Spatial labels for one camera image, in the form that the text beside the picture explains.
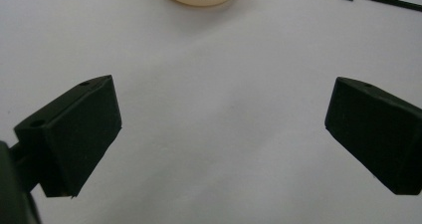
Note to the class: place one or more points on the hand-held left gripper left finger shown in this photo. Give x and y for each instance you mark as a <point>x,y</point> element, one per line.
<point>73,134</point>

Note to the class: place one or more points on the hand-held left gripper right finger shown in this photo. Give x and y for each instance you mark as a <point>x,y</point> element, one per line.
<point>378,134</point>

